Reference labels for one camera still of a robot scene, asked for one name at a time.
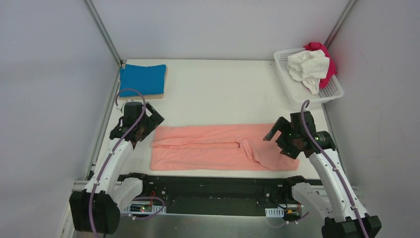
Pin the magenta red t shirt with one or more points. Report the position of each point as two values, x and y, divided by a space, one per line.
313 46

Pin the white plastic basket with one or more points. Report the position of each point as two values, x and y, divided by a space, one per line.
296 91

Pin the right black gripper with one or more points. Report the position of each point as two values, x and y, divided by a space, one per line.
284 137

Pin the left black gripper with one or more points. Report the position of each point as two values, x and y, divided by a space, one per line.
144 128

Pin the aluminium frame rail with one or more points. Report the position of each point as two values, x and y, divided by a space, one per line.
103 31

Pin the right electronics board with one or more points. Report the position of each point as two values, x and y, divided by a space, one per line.
292 212

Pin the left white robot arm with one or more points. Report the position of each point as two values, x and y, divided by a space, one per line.
97 208

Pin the electronics board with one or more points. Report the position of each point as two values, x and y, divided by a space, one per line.
142 208
292 212

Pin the crumpled white t shirt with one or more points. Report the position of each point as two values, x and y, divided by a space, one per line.
308 67

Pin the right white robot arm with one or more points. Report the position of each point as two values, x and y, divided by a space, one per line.
343 214

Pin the left electronics board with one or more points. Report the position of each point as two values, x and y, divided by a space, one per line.
142 208

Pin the salmon pink t shirt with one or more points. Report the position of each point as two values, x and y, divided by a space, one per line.
236 147

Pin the folded blue t shirt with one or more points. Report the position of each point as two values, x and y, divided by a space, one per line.
142 79

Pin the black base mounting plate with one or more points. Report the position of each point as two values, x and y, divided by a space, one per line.
221 196

